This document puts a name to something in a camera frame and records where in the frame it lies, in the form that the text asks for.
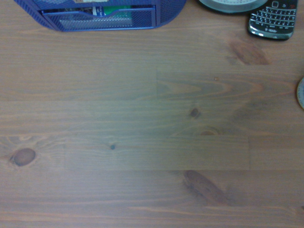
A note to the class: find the metal can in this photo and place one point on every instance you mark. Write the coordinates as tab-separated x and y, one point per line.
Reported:
301	93

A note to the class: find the round grey dish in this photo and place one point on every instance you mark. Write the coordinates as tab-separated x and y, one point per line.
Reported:
228	6

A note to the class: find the black keypad mobile phone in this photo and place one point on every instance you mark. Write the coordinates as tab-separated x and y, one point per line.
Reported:
273	20

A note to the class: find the green and blue card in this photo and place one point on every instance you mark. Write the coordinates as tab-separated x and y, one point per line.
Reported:
111	10

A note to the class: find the blue mesh desk organizer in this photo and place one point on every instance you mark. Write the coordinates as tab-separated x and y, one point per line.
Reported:
166	12

